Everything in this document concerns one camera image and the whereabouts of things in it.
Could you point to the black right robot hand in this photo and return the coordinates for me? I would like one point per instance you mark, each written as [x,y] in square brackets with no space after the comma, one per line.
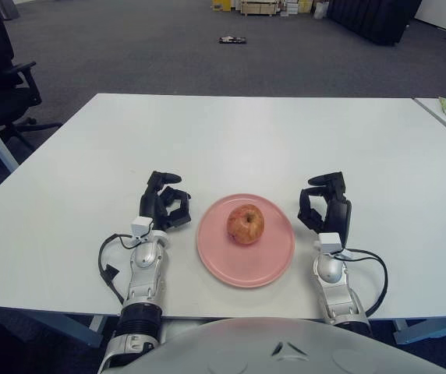
[338,216]

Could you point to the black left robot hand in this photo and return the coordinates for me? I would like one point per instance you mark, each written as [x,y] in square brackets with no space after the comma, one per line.
[151,204]

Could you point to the red yellow apple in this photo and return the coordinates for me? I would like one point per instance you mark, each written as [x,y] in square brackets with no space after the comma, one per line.
[245,225]

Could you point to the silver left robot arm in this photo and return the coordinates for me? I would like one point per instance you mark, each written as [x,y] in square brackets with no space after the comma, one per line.
[144,272]

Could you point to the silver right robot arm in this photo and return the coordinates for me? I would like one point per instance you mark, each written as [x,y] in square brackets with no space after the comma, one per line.
[336,284]

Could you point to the pink round plate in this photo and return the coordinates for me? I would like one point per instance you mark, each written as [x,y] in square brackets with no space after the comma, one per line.
[246,265]

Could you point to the white grey robot torso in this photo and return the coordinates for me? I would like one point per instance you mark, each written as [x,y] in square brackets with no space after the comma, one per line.
[285,350]

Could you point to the flat black tray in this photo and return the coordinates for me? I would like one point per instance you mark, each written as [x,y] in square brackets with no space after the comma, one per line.
[232,39]

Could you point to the black fabric partition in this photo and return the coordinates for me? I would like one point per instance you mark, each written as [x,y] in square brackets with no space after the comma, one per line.
[371,19]

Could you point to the white plastic bag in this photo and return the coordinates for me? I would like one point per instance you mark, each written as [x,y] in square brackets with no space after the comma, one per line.
[321,11]

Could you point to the yellow box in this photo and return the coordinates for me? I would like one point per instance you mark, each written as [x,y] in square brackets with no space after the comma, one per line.
[221,4]

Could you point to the wooden crate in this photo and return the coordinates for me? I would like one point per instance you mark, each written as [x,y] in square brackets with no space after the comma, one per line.
[260,8]

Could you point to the blue grey table frame beam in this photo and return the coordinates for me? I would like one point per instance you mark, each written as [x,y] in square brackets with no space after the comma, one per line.
[429,329]
[71,325]

